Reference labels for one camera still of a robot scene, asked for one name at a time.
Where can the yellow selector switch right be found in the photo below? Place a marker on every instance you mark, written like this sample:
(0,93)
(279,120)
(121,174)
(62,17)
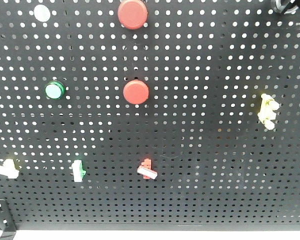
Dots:
(266,114)

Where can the red white knob switch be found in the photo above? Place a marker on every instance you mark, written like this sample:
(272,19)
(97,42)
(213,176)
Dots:
(145,169)

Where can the black left pegboard clamp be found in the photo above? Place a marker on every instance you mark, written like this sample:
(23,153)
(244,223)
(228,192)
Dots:
(7,224)

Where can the black perforated pegboard panel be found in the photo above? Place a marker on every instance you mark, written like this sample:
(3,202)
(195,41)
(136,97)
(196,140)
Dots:
(206,64)

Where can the white table frame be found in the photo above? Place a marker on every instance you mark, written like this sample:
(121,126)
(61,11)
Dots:
(154,235)

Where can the yellow white knob switch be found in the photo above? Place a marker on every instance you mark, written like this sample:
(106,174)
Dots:
(8,169)

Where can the upper red push button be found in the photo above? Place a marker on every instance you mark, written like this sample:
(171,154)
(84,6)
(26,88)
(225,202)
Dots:
(132,14)

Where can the green white knob switch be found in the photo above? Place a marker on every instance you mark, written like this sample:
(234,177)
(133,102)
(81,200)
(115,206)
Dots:
(78,171)

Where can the green illuminated push button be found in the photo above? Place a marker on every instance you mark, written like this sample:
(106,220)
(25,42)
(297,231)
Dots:
(54,90)

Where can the white round button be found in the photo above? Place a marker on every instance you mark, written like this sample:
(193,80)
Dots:
(41,13)

